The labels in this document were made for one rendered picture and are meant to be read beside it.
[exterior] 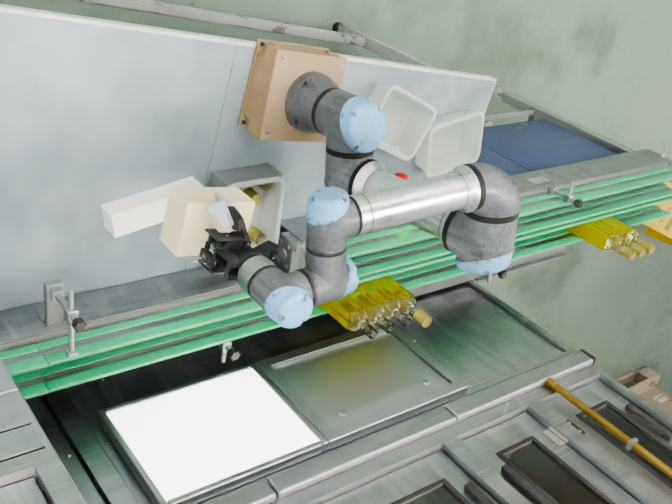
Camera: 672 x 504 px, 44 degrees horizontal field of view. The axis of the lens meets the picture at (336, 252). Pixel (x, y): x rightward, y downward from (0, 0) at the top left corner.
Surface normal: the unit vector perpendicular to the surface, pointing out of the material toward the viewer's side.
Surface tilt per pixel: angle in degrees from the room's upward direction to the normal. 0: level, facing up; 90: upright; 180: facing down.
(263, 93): 90
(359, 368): 90
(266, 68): 90
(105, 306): 90
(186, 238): 0
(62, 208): 0
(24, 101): 0
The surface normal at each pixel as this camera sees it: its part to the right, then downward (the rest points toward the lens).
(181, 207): -0.76, 0.04
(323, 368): 0.15, -0.86
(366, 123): 0.62, 0.28
